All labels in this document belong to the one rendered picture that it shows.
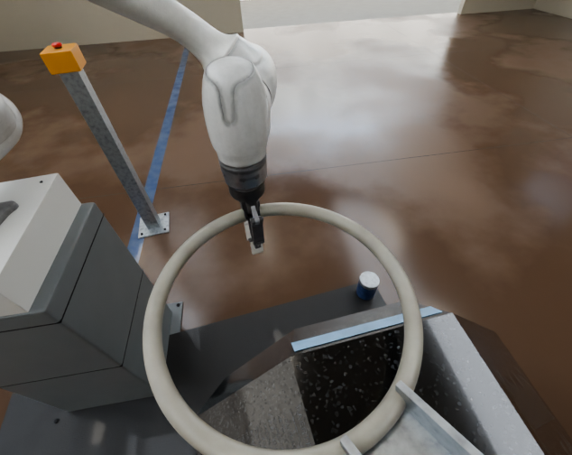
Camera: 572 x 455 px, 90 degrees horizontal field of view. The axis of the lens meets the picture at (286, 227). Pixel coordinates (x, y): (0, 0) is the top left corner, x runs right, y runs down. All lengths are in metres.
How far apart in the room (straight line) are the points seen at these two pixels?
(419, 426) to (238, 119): 0.51
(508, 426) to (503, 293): 1.36
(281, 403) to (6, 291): 0.64
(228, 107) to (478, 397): 0.62
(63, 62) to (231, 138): 1.24
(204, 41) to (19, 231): 0.64
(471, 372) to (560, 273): 1.65
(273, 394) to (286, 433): 0.07
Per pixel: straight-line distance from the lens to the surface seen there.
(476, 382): 0.66
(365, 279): 1.54
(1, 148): 1.05
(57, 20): 7.17
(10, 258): 0.90
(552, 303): 2.08
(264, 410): 0.64
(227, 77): 0.46
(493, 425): 0.65
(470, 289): 1.89
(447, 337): 0.67
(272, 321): 1.54
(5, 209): 1.02
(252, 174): 0.53
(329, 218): 0.65
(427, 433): 0.52
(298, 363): 0.59
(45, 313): 0.92
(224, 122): 0.47
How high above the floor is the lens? 1.41
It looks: 47 degrees down
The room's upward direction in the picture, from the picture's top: 3 degrees counter-clockwise
